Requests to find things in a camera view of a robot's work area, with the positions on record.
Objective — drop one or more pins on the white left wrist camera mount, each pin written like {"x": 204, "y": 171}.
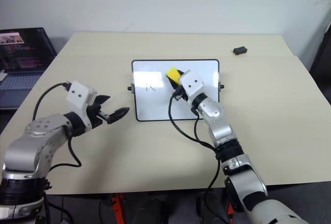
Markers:
{"x": 78, "y": 94}

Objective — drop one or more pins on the small black box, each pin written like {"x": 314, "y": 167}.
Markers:
{"x": 240, "y": 50}

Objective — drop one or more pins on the open laptop computer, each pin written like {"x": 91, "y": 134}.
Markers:
{"x": 20, "y": 61}

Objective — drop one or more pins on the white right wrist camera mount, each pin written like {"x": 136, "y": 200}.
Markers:
{"x": 192, "y": 83}

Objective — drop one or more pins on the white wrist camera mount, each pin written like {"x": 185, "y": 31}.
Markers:
{"x": 78, "y": 94}
{"x": 192, "y": 83}

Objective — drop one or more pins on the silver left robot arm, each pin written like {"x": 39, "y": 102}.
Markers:
{"x": 23, "y": 149}

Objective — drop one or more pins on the small black-framed whiteboard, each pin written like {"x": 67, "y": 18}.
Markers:
{"x": 155, "y": 105}

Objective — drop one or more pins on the yellow sponge eraser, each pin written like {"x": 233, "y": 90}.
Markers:
{"x": 173, "y": 74}

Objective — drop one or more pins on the orange metal stand leg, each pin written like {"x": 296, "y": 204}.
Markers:
{"x": 117, "y": 208}

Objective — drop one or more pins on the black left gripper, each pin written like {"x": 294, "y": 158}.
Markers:
{"x": 95, "y": 116}

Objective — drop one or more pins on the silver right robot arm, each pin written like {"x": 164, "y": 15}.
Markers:
{"x": 222, "y": 131}

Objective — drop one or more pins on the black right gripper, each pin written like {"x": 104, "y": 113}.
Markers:
{"x": 179, "y": 93}

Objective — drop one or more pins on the black furniture piece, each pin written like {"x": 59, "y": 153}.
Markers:
{"x": 322, "y": 61}

